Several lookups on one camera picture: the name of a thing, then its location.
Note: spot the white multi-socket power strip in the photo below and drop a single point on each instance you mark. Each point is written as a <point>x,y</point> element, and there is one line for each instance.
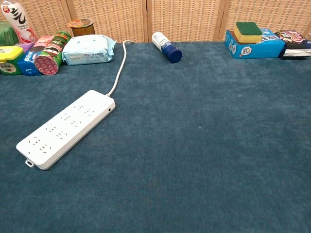
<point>65,126</point>

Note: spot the blue carpet table mat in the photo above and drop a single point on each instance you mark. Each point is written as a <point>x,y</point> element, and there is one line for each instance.
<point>194,145</point>

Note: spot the white bottle with blue cap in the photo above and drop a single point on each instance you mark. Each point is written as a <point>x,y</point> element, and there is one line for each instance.
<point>170,49</point>

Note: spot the light blue wet wipes pack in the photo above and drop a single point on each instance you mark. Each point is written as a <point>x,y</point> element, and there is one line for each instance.
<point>87,49</point>

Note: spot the woven bamboo folding screen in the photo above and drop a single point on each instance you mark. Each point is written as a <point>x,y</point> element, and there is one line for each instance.
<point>184,19</point>

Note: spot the instant noodle cup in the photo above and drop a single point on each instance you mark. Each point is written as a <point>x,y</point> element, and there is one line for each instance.
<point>81,28</point>

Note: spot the green Pringles can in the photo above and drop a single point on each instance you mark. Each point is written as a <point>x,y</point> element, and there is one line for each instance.
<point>52,52</point>

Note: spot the blue cardboard snack box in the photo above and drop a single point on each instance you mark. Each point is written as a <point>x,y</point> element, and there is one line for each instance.
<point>257,49</point>

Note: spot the green yellow sponge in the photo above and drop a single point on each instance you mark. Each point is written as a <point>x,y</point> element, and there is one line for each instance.
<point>247,30</point>

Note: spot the pink cookie box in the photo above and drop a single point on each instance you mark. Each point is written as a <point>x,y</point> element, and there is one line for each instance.
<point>43,41</point>

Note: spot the blue cookie box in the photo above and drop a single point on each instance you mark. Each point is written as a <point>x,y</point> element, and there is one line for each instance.
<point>26,64</point>

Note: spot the small purple box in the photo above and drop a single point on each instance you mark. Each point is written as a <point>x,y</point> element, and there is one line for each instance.
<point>24,46</point>

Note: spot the yellow lid green container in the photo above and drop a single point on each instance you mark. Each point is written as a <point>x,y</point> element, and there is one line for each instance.
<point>9,60</point>

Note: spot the black pink snack bag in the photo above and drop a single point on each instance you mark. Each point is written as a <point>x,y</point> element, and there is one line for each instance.
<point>296,41</point>

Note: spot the white red drink bottle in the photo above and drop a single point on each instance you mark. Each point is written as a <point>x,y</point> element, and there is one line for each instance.
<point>18,21</point>

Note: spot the green ribbed box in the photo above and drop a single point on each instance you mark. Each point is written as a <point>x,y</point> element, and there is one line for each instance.
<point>7,36</point>

